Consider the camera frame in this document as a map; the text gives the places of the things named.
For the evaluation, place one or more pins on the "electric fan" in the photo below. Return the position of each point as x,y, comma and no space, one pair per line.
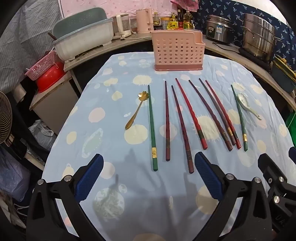
4,118

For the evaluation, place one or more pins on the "grey plastic bag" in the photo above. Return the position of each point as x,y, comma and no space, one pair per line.
44,134

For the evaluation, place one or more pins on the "blue spotted tablecloth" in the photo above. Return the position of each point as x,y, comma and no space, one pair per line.
115,143

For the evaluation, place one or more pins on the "red chopstick gold band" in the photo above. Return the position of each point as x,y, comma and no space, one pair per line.
221,111

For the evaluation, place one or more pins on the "grey striped cloth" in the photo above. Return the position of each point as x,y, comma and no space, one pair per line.
20,46

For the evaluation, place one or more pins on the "dark purple chopstick gold band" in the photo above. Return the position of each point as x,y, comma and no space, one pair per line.
213,104

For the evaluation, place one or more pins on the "pink dotted wall cloth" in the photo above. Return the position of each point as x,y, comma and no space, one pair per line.
97,7

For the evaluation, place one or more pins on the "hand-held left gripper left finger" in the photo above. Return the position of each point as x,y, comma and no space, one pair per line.
89,178

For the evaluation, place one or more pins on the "pink floral garment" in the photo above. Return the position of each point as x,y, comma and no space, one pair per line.
185,4

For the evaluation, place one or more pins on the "round food tin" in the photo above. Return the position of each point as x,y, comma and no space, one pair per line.
164,23

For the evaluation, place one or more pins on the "bright red chopstick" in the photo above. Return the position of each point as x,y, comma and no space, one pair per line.
190,113

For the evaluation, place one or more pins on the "blue plastic bag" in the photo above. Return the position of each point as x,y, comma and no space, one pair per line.
12,176

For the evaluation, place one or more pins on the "gold flower spoon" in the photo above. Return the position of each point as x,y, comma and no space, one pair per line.
141,95

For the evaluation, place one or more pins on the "wooden counter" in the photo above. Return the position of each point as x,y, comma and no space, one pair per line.
254,69

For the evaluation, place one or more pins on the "white dish drainer teal lid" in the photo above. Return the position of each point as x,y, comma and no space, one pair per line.
85,37

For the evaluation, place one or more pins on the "pink plastic basket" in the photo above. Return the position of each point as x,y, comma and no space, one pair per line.
41,67

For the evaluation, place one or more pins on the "white ceramic spoon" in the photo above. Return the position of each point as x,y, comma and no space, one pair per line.
242,98

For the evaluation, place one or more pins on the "pink electric kettle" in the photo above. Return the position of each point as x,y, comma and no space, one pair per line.
144,20

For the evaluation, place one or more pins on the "steel steamer pot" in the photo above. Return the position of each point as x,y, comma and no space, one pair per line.
259,34

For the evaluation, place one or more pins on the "black induction cooker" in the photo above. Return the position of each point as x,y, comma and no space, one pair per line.
247,54

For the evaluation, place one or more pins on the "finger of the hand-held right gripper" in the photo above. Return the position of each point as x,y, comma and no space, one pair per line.
269,166
293,153

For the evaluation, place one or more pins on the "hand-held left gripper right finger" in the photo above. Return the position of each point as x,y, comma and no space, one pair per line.
208,176

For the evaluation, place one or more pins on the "dark brown-red chopstick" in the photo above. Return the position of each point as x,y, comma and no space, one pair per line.
181,125

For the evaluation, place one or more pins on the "steel rice cooker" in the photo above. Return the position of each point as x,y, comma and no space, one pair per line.
219,30

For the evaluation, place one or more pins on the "yellow cooking oil bottle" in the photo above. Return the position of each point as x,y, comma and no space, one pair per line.
188,20

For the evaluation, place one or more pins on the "blue printed wall cloth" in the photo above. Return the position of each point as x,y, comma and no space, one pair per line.
219,8

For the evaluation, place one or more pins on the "grey low cabinet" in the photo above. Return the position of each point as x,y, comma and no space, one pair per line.
53,106

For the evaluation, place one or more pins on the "pink perforated utensil holder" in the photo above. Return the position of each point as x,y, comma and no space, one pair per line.
175,51

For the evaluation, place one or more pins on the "white electric kettle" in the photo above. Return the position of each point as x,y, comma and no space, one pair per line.
121,25

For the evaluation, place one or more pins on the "green plastic bag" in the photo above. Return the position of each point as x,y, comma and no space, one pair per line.
291,129

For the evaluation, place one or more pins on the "dark red chopstick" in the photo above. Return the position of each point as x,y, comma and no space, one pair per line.
167,120

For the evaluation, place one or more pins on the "green chopstick gold band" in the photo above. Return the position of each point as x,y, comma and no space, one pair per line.
152,129
241,132

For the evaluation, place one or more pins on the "small yellow-label bottle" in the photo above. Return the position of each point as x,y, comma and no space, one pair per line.
156,19

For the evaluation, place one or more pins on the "dark soy sauce bottle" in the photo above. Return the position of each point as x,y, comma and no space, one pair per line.
179,18

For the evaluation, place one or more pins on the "dark lunch box yellow clips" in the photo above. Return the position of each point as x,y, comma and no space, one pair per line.
283,74

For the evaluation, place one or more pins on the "yellow seasoning packet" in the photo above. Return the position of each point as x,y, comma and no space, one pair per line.
173,24

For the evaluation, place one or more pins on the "red plastic basin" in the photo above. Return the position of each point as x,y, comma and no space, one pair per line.
49,81

